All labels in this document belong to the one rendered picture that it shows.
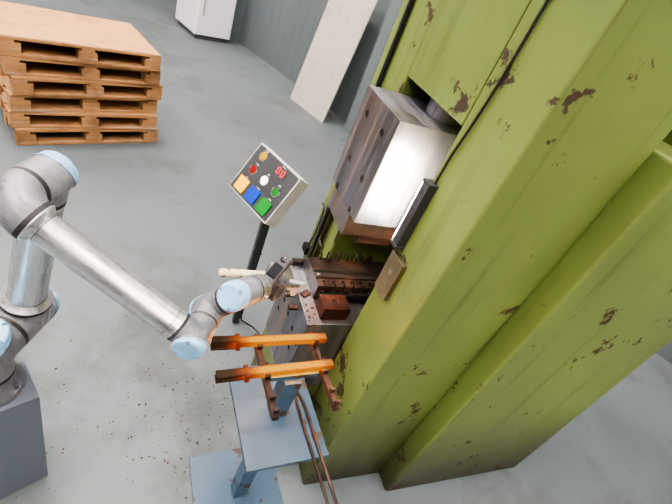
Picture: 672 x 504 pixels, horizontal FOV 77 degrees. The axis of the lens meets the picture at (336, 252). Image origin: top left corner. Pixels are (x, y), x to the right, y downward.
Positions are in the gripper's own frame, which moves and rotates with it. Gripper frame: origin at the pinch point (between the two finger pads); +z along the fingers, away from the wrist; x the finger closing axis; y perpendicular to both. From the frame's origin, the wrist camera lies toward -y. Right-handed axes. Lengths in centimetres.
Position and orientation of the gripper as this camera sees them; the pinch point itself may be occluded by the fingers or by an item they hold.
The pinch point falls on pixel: (292, 272)
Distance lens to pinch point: 158.1
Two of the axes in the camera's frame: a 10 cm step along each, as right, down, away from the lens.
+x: 8.0, 5.4, -2.6
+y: -4.7, 8.3, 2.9
